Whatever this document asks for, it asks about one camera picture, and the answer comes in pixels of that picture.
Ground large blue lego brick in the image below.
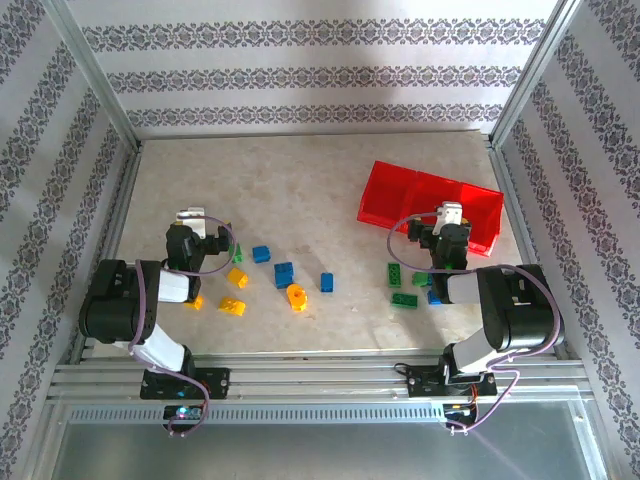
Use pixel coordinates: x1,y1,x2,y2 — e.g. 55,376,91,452
273,261,296,290

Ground round yellow lego piece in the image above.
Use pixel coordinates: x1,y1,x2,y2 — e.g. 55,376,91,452
286,283,309,313

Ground left control board with LEDs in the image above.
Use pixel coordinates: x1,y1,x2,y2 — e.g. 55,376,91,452
163,404,205,421

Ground aluminium mounting rails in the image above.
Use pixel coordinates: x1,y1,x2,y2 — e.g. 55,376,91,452
47,352,589,404

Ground grey metal panel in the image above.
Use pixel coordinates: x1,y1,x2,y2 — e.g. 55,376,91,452
47,399,606,480

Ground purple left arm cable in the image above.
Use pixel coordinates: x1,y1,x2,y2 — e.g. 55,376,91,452
127,212,237,440

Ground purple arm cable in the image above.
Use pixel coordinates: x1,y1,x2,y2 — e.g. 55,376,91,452
387,209,562,435
127,212,237,440

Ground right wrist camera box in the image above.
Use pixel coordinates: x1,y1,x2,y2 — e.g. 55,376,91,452
432,200,465,236

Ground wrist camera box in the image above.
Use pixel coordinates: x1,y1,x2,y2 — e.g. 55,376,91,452
174,206,209,240
432,200,465,236

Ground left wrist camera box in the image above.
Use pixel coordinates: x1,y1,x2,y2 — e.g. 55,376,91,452
174,206,209,240

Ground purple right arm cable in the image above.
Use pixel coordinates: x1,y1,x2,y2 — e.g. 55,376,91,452
387,209,562,435

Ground aluminium side rail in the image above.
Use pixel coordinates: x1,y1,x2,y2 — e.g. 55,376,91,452
67,142,146,364
485,142,571,361

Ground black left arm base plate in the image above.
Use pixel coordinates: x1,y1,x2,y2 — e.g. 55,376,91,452
139,367,232,401

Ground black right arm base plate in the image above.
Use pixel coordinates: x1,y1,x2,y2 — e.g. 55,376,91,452
407,367,497,400

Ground thin red wire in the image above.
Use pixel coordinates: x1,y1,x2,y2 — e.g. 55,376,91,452
195,378,211,419

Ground aluminium frame post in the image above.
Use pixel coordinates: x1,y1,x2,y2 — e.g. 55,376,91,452
43,0,144,151
487,0,587,149

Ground slotted grey cable duct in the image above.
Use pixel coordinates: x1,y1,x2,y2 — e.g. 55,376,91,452
64,404,451,426

